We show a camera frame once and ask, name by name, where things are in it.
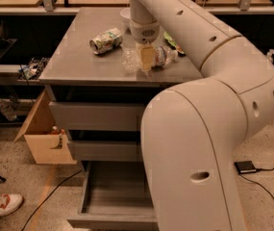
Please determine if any white red sneaker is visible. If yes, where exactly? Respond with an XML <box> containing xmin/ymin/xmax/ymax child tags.
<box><xmin>0</xmin><ymin>193</ymin><xmax>23</xmax><ymax>217</ymax></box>

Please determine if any green chip bag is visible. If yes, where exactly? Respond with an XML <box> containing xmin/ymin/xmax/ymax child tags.
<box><xmin>163</xmin><ymin>31</ymin><xmax>185</xmax><ymax>55</ymax></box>

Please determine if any hand sanitizer pump bottle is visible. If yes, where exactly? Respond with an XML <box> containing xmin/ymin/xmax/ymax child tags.
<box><xmin>266</xmin><ymin>49</ymin><xmax>274</xmax><ymax>62</ymax></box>

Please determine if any grey drawer cabinet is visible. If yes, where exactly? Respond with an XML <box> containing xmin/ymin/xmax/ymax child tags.
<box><xmin>38</xmin><ymin>7</ymin><xmax>205</xmax><ymax>166</ymax></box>

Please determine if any black pedal cable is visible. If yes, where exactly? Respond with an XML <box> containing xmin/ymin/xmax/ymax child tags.
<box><xmin>238</xmin><ymin>145</ymin><xmax>274</xmax><ymax>231</ymax></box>

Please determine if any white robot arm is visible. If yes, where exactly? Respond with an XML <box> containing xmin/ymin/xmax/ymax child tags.
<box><xmin>130</xmin><ymin>0</ymin><xmax>274</xmax><ymax>231</ymax></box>

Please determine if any black foot pedal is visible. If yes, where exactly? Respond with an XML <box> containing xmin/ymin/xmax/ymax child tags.
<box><xmin>235</xmin><ymin>161</ymin><xmax>257</xmax><ymax>174</ymax></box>

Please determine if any white bowl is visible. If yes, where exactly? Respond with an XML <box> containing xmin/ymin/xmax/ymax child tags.
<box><xmin>120</xmin><ymin>8</ymin><xmax>131</xmax><ymax>20</ymax></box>

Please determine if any grey bottom drawer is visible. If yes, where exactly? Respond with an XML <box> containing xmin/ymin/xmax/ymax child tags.
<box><xmin>67</xmin><ymin>161</ymin><xmax>159</xmax><ymax>231</ymax></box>

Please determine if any open cardboard box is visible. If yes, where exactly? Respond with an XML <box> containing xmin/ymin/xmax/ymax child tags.
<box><xmin>14</xmin><ymin>90</ymin><xmax>76</xmax><ymax>165</ymax></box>

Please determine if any grey top drawer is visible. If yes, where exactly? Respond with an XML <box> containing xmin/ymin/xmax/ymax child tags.
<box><xmin>49</xmin><ymin>102</ymin><xmax>144</xmax><ymax>131</ymax></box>

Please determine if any grey middle drawer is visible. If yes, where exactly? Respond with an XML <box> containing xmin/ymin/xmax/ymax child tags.
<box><xmin>67</xmin><ymin>141</ymin><xmax>142</xmax><ymax>162</ymax></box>

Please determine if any grey drawer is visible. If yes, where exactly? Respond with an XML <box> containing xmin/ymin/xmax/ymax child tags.
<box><xmin>67</xmin><ymin>141</ymin><xmax>142</xmax><ymax>162</ymax></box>
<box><xmin>67</xmin><ymin>161</ymin><xmax>159</xmax><ymax>231</ymax></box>
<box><xmin>49</xmin><ymin>102</ymin><xmax>144</xmax><ymax>131</ymax></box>

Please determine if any grey workbench shelf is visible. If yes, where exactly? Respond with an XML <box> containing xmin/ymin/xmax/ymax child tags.
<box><xmin>0</xmin><ymin>6</ymin><xmax>274</xmax><ymax>89</ymax></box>

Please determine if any clear plastic water bottle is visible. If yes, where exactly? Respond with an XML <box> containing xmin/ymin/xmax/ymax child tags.
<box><xmin>122</xmin><ymin>46</ymin><xmax>178</xmax><ymax>72</ymax></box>

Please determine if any crushed green soda can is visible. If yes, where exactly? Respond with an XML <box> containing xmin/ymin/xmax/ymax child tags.
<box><xmin>89</xmin><ymin>28</ymin><xmax>122</xmax><ymax>55</ymax></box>

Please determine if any black floor cable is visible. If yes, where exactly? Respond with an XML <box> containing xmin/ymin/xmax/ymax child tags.
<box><xmin>20</xmin><ymin>169</ymin><xmax>84</xmax><ymax>231</ymax></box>

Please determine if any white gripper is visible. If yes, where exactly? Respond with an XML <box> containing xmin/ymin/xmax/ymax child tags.
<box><xmin>130</xmin><ymin>20</ymin><xmax>160</xmax><ymax>71</ymax></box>

